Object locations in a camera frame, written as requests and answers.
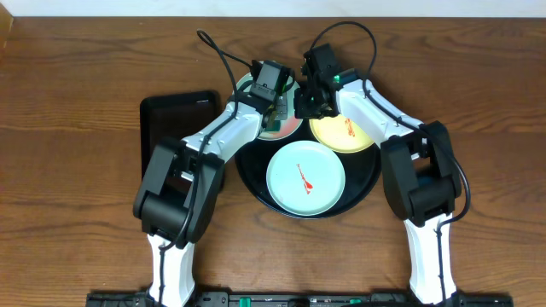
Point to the green yellow sponge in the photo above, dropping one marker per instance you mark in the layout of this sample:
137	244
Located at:
275	126

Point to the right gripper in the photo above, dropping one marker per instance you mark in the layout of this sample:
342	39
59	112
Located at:
304	111

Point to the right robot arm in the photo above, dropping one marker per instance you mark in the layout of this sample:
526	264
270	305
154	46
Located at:
421	178

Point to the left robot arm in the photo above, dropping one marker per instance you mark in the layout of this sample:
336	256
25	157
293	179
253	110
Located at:
180	186

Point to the light blue plate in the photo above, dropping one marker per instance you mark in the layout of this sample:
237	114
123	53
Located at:
288	123
305	178

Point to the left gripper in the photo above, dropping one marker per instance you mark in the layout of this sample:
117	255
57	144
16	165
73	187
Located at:
275	115

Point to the light blue plate bottom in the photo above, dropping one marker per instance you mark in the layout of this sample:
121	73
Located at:
305	178

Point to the yellow plate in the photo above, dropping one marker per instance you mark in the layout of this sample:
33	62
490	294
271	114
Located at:
340	134

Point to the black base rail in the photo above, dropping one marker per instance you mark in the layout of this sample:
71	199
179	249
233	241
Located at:
222	299

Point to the light blue plate top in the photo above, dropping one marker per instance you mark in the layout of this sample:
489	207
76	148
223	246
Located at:
288	123

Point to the dark rectangular tray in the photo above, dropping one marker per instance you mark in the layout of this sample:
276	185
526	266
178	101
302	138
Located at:
166	120

